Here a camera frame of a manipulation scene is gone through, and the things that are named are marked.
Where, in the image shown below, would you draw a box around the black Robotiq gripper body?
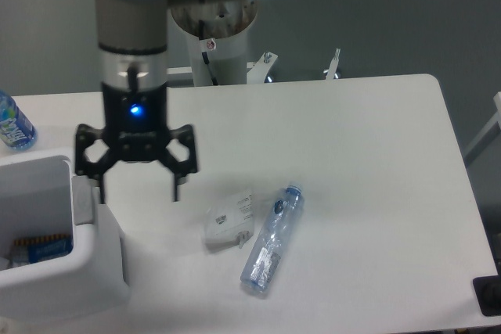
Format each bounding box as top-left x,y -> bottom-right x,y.
102,84 -> 171,163

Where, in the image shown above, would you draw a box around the white push-button trash can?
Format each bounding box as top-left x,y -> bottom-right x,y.
1,148 -> 130,323

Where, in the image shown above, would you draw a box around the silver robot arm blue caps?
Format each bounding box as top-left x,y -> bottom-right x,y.
74,0 -> 255,188

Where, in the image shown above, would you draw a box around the blue packaging inside trash can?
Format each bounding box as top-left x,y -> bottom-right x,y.
8,234 -> 73,268

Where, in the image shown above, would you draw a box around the blue labelled water bottle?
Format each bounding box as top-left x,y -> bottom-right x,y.
1,91 -> 38,151

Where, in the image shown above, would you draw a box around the crumpled white plastic pouch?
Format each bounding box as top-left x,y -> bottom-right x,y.
204,189 -> 254,251

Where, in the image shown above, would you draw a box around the empty clear plastic bottle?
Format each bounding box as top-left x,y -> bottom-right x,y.
240,183 -> 305,294

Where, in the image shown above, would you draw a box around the black clamp at table edge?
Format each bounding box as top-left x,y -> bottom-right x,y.
473,275 -> 500,317

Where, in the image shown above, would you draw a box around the black cable on pedestal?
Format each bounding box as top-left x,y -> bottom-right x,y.
197,19 -> 219,87

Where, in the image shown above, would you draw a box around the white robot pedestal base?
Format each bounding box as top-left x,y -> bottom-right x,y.
171,0 -> 278,87

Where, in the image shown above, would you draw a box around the white frame at right edge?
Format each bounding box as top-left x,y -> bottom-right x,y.
463,92 -> 500,167

